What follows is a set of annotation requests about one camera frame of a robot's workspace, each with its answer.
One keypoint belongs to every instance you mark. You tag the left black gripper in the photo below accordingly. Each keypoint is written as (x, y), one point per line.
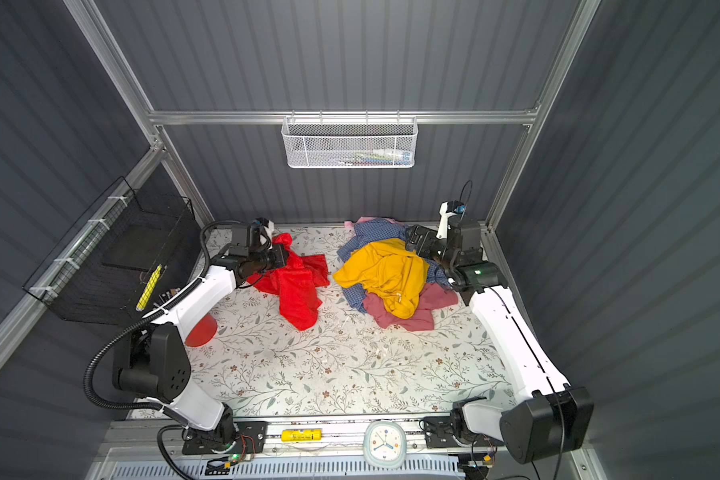
(279, 253)

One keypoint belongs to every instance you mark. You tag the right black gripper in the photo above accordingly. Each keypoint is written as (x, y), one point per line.
(429, 236)

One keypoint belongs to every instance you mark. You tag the red cloth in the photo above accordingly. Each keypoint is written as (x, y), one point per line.
(295, 284)

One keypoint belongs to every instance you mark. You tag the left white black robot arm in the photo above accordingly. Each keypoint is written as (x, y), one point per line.
(151, 361)

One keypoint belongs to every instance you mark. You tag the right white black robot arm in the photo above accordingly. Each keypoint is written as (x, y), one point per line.
(550, 416)

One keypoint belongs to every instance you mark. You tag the dusty pink cloth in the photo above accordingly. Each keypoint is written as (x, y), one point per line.
(433, 297)

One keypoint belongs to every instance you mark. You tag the yellow cloth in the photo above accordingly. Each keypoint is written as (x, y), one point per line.
(388, 270)

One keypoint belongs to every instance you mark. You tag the blue checkered cloth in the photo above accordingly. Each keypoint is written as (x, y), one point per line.
(370, 232)

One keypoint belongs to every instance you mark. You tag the light pink cloth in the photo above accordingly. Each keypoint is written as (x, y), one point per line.
(350, 225)

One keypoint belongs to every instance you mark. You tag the red pencil cup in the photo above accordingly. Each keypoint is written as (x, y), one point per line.
(203, 332)

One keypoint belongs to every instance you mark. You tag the yellow ruler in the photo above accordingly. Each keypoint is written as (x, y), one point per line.
(149, 288)

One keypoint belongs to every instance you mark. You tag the floral table mat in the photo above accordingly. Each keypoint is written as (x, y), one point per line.
(261, 365)

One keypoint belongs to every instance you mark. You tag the yellow spirit level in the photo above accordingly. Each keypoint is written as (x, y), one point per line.
(301, 435)

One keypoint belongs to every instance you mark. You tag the mint green alarm clock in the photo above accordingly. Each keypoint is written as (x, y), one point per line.
(385, 445)

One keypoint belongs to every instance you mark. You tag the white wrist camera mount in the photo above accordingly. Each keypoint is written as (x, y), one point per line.
(447, 210)

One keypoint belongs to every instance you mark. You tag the black wire mesh basket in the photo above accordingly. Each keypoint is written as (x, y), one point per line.
(99, 276)

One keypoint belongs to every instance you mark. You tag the white wire mesh basket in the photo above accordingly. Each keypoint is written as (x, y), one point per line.
(350, 142)

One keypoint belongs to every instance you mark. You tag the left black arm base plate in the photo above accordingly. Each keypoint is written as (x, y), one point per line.
(247, 438)

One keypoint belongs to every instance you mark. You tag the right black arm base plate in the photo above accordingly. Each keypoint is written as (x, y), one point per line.
(439, 432)

